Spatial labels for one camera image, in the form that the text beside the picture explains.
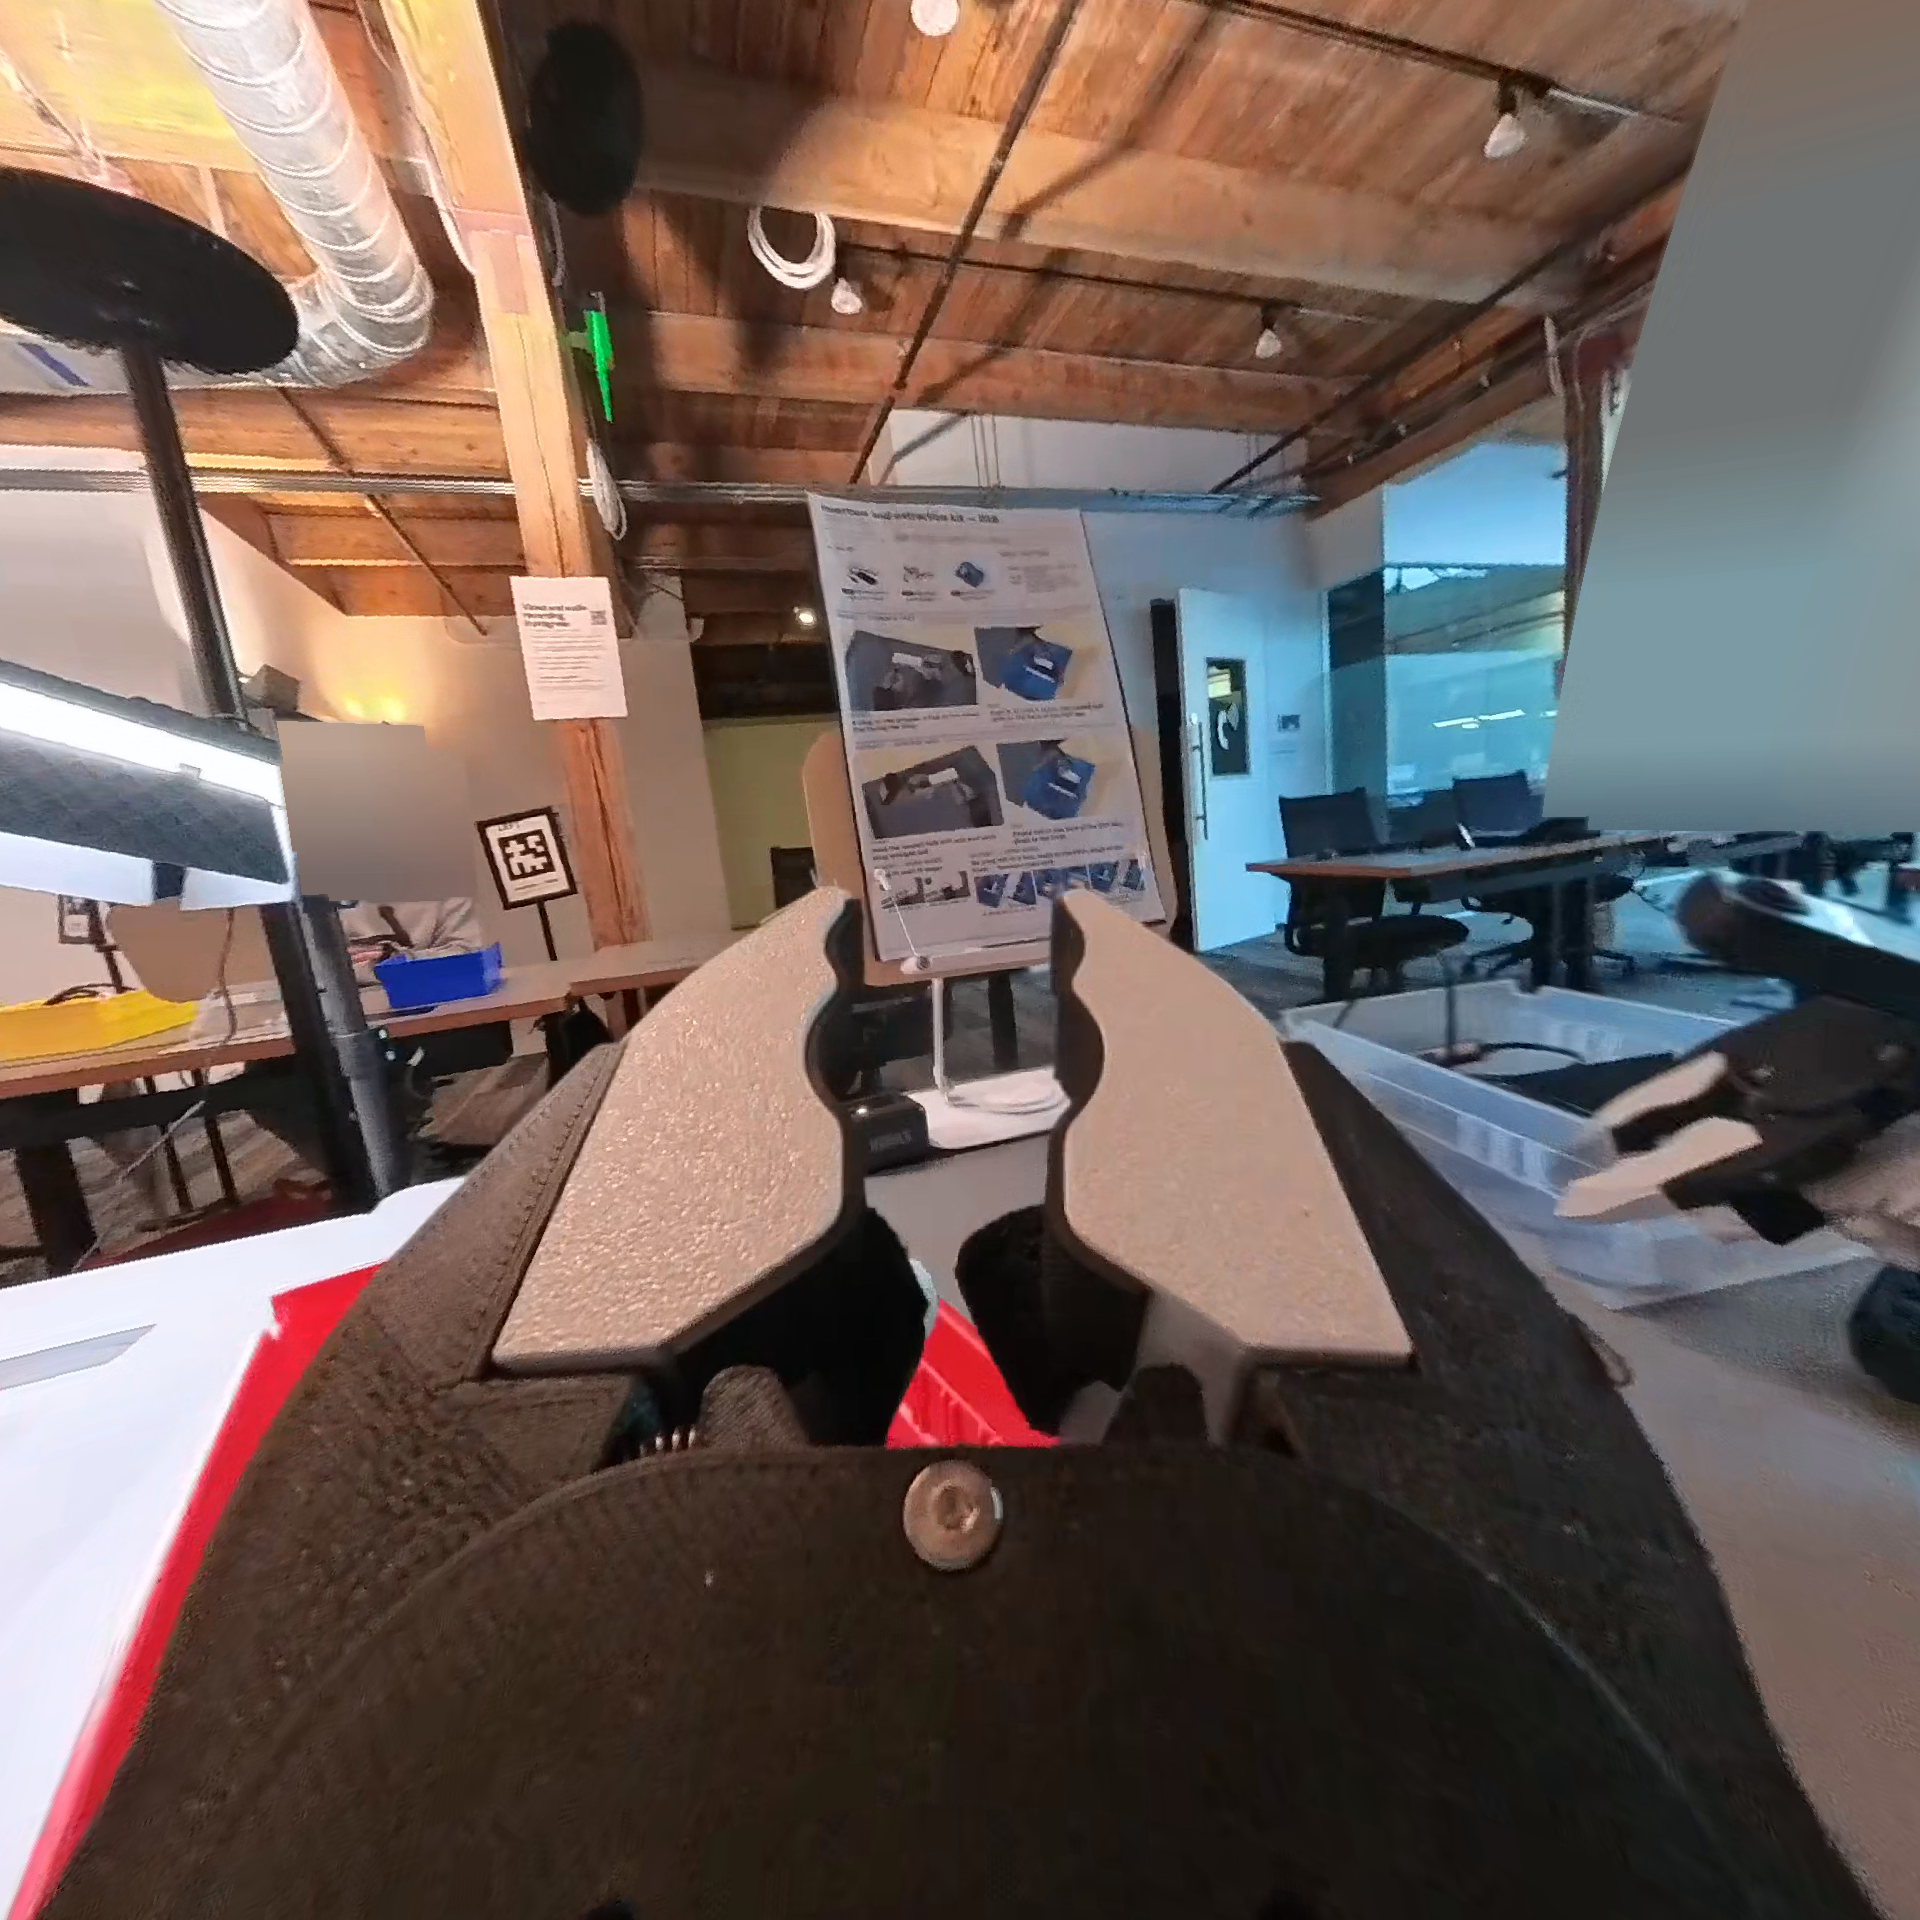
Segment white paper notice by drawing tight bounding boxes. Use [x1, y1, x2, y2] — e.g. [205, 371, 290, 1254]
[509, 575, 631, 727]

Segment wooden office desk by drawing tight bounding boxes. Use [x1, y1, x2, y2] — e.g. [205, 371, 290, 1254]
[1249, 832, 1685, 997]

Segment person's right hand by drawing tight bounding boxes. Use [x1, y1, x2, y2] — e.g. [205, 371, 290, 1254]
[1792, 1125, 1920, 1254]

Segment blue plastic bin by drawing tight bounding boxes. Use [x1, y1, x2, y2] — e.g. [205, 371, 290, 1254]
[375, 941, 505, 1012]

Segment red storage box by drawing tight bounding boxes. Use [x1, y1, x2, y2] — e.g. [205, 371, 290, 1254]
[0, 1265, 1059, 1912]

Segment black stand pole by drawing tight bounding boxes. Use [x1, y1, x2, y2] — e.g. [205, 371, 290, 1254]
[119, 339, 412, 1211]

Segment printed instruction sheet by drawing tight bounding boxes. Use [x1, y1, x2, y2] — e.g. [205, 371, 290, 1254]
[807, 493, 1170, 967]

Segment silver ventilation duct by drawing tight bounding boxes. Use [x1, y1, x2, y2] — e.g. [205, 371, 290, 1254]
[152, 0, 438, 386]

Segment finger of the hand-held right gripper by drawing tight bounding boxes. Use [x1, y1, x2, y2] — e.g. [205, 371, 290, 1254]
[1588, 1052, 1739, 1148]
[1550, 1116, 1765, 1229]

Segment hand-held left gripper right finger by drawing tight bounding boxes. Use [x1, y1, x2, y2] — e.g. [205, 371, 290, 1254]
[1045, 892, 1418, 1444]

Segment white door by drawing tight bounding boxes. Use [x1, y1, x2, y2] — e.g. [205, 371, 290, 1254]
[1175, 587, 1294, 954]

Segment black white marker sign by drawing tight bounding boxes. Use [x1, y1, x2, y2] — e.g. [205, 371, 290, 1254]
[478, 813, 572, 908]

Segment black quilted pad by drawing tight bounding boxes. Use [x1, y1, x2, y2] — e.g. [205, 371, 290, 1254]
[1850, 1265, 1920, 1408]

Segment clear plastic bin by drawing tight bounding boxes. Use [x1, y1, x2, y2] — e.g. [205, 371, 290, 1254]
[1277, 983, 1864, 1306]

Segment white flat sheet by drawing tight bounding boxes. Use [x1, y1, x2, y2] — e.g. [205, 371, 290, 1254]
[0, 1176, 466, 1850]

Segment wooden post with notice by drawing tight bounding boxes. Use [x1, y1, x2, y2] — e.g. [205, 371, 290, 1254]
[380, 0, 655, 954]

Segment wooden side desk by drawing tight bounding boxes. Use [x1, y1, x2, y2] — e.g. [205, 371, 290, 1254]
[0, 937, 770, 1105]

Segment black light panel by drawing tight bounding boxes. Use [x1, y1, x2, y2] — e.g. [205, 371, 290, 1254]
[0, 660, 294, 908]

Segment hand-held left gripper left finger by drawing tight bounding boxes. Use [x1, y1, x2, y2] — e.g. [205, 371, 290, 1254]
[491, 887, 869, 1377]

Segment instruction sheet on stand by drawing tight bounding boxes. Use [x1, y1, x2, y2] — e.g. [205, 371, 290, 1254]
[801, 731, 1190, 992]

